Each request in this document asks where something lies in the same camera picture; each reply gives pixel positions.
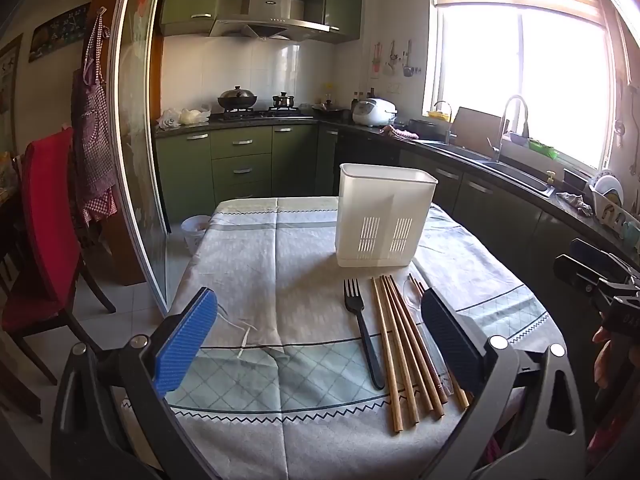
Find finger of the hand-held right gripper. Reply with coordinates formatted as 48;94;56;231
553;254;608;294
571;238;632;275

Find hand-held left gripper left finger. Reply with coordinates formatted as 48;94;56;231
50;287;221;480

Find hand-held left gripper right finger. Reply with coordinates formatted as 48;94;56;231
421;287;588;480

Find wooden chopstick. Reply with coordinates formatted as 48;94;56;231
416;281;472;408
371;277;404;435
378;276;420;425
408;274;449;405
384;275;434;412
389;275;446;418

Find clear plastic spoon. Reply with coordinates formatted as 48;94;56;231
402;280;461;397

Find black plastic fork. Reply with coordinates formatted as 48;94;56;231
343;278;386;391

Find white plastic utensil holder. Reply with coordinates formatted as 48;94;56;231
335;162;439;268

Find person's right hand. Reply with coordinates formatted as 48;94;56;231
593;325;621;391

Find dark kitchen countertop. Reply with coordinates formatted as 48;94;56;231
155;114;640;266

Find grey rag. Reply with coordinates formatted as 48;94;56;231
557;191;594;217

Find dish rack with dishes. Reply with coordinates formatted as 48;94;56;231
590;172;640;254

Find white trash bin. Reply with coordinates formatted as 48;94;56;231
181;215;214;269

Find steel kitchen sink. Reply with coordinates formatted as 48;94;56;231
425;140;557;197

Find pale checked tablecloth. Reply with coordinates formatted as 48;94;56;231
165;196;568;480

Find tall steel faucet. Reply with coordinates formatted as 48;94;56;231
492;95;530;162

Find brown cutting board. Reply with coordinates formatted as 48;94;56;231
450;106;506;159

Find kitchen window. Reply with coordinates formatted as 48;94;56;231
422;0;622;172

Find sliding glass door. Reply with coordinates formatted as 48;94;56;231
107;0;174;317

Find green lower cabinets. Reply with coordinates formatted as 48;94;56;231
155;122;640;281

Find green cabinets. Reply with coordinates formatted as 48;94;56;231
160;0;365;44
155;122;640;281

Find red covered chair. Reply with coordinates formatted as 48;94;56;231
0;127;118;386

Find white plastic bags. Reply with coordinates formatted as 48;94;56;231
157;104;212;129

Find checkered apron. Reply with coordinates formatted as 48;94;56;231
70;7;119;227

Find white rice cooker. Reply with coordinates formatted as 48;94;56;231
352;98;399;127

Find gas stove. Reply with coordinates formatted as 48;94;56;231
217;105;314;121

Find black wok with lid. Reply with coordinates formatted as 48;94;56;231
217;86;259;111

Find framed calligraphy picture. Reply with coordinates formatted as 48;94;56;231
0;35;24;117

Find steel range hood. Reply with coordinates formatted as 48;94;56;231
209;0;331;42

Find green upper cabinets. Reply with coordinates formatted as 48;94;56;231
160;0;365;44

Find hanging wall utensils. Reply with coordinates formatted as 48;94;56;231
370;40;419;79

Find dark wall picture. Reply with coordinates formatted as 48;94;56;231
28;2;92;63

